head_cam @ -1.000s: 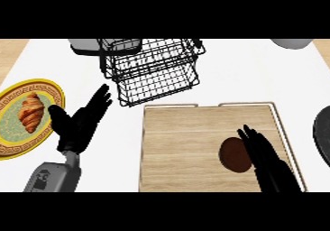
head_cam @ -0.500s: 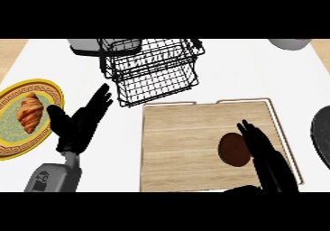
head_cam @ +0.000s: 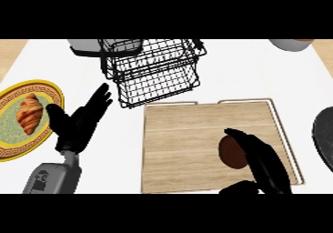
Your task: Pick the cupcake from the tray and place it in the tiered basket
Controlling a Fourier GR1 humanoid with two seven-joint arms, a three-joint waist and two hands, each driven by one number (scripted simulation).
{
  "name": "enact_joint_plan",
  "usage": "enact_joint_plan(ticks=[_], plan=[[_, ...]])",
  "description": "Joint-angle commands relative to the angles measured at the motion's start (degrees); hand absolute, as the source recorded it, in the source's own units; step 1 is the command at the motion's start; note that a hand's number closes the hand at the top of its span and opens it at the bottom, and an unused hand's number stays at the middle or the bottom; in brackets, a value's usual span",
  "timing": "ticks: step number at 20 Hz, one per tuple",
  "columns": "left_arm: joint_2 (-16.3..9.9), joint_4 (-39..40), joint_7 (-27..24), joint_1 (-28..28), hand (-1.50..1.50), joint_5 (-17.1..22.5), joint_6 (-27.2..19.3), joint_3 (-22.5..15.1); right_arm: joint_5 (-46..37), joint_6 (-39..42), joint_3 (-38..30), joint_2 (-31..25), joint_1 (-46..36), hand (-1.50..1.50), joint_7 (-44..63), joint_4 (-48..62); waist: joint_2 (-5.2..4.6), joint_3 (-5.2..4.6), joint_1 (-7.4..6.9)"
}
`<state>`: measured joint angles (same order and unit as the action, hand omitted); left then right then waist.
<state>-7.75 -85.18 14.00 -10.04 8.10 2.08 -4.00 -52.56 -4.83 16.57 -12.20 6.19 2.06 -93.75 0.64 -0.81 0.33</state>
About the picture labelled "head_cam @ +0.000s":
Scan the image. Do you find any brown cupcake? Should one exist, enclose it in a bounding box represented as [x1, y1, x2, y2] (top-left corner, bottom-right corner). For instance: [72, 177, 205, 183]
[218, 135, 251, 170]

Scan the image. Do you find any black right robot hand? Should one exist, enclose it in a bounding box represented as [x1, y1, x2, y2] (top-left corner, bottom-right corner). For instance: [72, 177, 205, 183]
[218, 127, 295, 195]

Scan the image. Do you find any wooden tray with metal rim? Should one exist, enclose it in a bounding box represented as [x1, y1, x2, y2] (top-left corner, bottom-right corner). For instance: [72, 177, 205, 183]
[142, 97, 307, 195]

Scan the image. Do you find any grey and black appliance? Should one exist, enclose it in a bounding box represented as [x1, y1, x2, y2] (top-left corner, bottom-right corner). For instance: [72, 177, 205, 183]
[68, 38, 145, 58]

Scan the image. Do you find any yellow patterned plate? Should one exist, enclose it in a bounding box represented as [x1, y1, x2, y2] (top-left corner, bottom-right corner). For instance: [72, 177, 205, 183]
[0, 79, 67, 163]

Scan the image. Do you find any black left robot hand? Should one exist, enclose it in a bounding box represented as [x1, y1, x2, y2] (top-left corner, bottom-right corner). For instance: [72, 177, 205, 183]
[44, 82, 114, 155]

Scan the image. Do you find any grey round container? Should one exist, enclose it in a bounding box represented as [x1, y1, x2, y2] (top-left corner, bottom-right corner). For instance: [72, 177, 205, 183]
[269, 38, 316, 53]

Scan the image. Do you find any black wire tiered basket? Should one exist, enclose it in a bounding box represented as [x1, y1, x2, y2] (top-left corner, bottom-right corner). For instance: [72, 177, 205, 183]
[99, 38, 208, 109]

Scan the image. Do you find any dark grey round pan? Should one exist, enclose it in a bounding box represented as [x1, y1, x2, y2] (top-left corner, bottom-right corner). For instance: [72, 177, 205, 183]
[311, 105, 333, 178]

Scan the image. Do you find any golden croissant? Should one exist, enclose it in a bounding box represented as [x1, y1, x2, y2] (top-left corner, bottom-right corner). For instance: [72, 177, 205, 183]
[15, 92, 46, 136]

